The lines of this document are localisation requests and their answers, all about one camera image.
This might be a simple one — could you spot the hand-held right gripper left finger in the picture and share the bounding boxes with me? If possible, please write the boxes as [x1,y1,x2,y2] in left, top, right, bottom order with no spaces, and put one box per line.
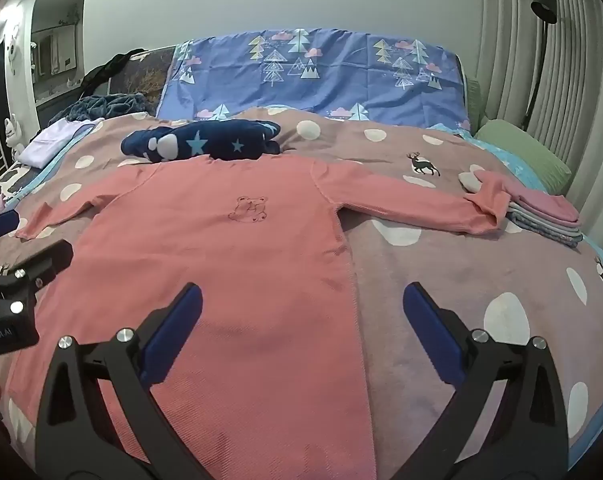
[35,282,204,480]

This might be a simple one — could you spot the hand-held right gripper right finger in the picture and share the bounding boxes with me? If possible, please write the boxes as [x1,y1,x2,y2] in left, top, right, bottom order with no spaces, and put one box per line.
[403,281,569,480]

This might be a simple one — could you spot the pink long-sleeved garment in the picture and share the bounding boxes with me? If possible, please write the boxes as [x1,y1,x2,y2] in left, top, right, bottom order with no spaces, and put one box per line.
[15,154,509,480]

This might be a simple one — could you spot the grey folded clothes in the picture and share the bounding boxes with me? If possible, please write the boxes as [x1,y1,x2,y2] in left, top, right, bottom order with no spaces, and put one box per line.
[505,205,585,249]

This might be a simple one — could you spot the cow-print cloth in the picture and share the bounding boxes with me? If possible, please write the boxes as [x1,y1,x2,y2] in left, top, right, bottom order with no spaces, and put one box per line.
[0,162,38,222]

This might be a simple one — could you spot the white bear figure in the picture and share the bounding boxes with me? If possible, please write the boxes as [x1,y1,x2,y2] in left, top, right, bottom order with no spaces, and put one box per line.
[3,115,25,159]

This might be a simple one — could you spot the white folded cloth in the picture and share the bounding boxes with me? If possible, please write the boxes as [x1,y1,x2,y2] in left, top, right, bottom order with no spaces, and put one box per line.
[20,119,105,168]

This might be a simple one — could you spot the dark blue fuzzy blanket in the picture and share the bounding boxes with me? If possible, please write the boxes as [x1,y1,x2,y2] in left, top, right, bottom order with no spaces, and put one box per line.
[64,92,149,123]

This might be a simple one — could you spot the pink folded cloth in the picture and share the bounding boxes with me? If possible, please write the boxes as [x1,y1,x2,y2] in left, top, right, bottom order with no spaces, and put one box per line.
[501,181,582,227]

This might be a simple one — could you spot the navy star-print cloth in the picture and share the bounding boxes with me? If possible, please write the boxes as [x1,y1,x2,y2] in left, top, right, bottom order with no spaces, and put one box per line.
[121,119,282,163]

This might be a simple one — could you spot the black cloth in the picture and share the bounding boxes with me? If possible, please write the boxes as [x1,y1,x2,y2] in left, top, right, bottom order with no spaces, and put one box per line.
[78,49,147,99]

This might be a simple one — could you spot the green pillow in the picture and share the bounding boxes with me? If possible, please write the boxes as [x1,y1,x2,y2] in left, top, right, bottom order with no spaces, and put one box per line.
[474,119,573,196]

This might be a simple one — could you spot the blue tree-print sheet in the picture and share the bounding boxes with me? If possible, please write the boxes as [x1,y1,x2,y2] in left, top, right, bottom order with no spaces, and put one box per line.
[156,27,475,133]

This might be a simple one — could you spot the beige curtain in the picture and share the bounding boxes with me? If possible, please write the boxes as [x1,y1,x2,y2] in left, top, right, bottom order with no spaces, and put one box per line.
[476,0,603,271]

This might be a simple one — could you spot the black floor lamp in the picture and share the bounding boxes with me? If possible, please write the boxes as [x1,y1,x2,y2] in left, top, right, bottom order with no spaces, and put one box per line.
[521,0,560,133]

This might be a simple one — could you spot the white bear wall decoration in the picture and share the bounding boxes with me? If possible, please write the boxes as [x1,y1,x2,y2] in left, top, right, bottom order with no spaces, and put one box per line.
[3,22,23,74]

